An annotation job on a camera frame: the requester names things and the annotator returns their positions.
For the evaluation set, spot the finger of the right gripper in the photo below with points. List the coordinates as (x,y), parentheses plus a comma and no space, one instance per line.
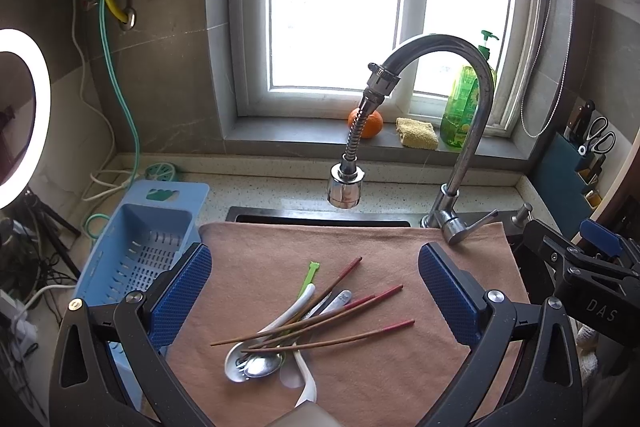
(607,242)

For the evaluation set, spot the black kitchen sink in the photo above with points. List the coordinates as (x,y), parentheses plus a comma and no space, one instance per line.
(323,218)

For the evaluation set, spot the green round drain cover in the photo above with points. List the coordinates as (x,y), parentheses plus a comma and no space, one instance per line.
(161,171)

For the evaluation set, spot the teal knife holder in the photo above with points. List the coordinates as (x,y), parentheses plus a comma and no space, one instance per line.
(561,183)

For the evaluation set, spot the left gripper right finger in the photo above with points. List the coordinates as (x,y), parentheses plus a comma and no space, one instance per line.
(544,387)

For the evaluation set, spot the scissors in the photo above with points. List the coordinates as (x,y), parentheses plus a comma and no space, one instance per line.
(599,140)

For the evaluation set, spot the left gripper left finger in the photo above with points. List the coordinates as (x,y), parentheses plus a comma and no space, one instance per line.
(85,386)

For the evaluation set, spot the white ceramic spoon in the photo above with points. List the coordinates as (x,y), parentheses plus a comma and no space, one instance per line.
(295,371)

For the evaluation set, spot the green plastic spoon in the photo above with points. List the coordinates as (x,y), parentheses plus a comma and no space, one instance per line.
(313,267)

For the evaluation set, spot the green dish soap bottle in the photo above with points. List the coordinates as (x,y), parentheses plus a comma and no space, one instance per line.
(460,108)

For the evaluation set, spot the metal spoon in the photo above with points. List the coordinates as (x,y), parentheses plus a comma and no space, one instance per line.
(260,366)

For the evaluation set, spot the yellow sponge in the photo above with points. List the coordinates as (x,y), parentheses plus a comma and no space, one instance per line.
(416,134)

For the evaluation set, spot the blue plastic drainer basket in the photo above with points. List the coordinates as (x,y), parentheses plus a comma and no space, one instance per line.
(153,226)

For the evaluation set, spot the white spoon long handle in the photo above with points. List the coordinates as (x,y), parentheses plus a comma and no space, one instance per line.
(233,366)

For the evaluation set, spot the pink cloth mat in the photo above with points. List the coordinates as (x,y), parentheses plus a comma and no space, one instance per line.
(385,366)

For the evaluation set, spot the black-handled knife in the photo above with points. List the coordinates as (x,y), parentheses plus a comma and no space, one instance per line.
(582,121)

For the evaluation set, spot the orange tangerine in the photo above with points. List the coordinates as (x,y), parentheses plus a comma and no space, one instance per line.
(373,126)

